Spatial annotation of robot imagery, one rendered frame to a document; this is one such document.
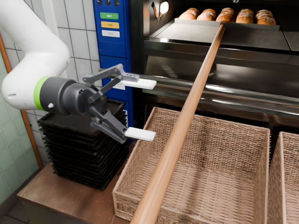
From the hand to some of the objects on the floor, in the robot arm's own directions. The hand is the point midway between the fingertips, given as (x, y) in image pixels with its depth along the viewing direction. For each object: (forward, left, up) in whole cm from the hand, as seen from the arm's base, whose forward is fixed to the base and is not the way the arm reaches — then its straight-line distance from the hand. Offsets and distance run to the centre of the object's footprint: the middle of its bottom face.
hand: (149, 111), depth 54 cm
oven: (+52, +156, -119) cm, 203 cm away
